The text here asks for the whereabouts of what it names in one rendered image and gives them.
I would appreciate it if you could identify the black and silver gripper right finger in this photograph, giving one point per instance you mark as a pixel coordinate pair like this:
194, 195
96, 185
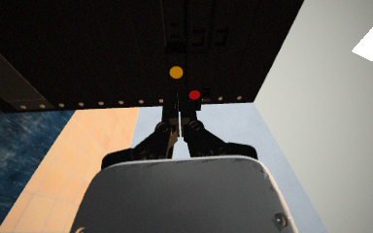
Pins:
200, 141

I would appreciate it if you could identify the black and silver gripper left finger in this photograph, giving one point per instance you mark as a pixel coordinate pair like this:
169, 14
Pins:
160, 144

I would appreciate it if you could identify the black equipment rack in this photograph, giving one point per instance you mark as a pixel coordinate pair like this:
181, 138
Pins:
67, 55

